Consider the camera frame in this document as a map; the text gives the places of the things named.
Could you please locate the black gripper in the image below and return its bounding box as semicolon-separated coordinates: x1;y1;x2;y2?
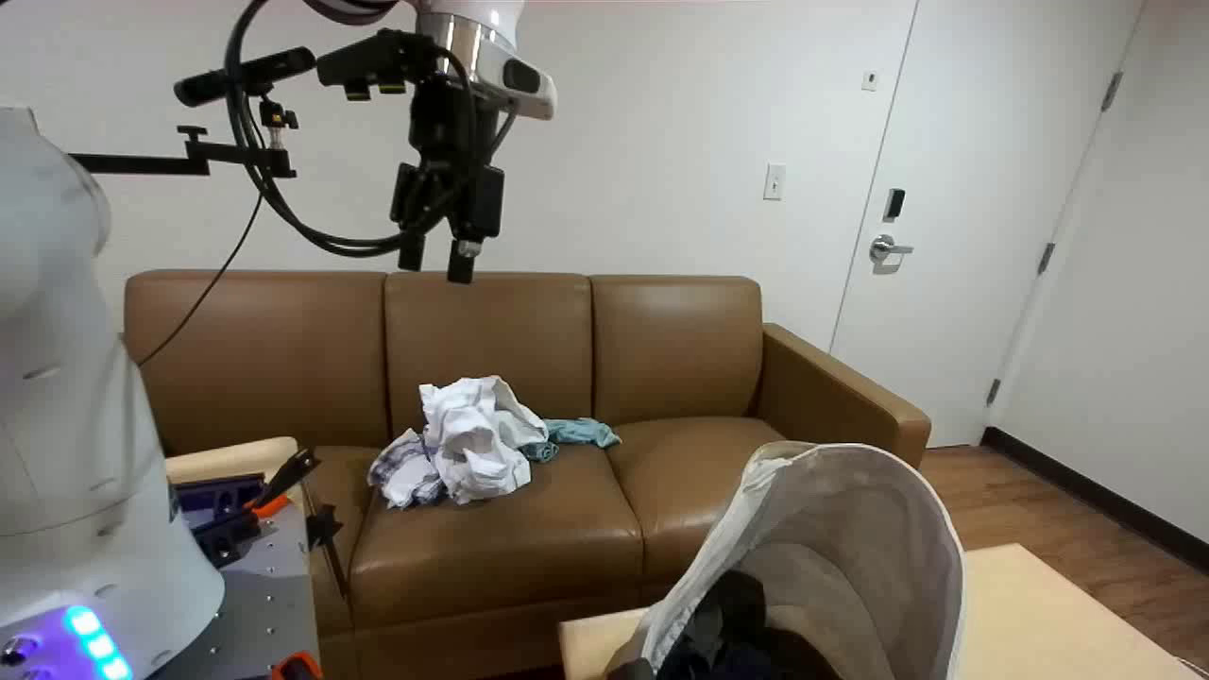
389;72;511;289

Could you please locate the dark navy cloth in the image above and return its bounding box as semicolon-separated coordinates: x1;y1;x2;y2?
653;566;843;680

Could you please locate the brown leather couch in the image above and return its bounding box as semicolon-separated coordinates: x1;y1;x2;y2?
119;266;936;680

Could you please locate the white laundry bag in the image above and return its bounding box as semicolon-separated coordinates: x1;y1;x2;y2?
608;438;969;680

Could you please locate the white crumpled cloth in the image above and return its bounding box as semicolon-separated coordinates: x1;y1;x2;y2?
414;372;554;509

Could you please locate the white patterned cloth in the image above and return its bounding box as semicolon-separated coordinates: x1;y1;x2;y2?
361;427;447;515

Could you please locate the teal cloth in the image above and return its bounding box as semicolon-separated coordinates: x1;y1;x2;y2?
522;416;624;465

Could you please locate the black rod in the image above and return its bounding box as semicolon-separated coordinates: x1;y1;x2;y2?
168;47;321;111

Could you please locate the light wooden board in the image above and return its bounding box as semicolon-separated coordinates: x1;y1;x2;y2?
163;436;307;490

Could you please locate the small black clamp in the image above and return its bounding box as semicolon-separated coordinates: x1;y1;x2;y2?
303;500;351;596

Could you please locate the black orange clamp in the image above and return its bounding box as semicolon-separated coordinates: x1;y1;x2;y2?
175;445;321;569

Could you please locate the grey perforated mounting plate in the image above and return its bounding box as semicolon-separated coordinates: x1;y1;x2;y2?
146;486;328;680

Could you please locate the small orange tool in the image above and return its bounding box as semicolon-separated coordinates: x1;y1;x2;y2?
268;649;324;680

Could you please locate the black baseboard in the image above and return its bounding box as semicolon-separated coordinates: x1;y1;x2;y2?
977;423;1209;573

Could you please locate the white door with hinges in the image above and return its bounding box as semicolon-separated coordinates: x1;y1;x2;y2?
982;0;1209;549

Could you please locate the light wooden coffee table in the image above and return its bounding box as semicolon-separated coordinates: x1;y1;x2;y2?
560;539;1201;680

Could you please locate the thick black cable loop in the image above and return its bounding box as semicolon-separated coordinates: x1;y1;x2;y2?
224;0;424;266

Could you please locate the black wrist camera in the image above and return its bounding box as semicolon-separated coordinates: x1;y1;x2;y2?
313;25;447;105

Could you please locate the thin black cable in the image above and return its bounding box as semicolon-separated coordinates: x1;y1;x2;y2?
132;185;268;372

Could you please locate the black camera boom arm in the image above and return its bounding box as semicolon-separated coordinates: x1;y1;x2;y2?
68;120;303;181

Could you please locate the silver door lever handle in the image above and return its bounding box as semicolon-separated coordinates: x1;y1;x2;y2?
866;231;919;273

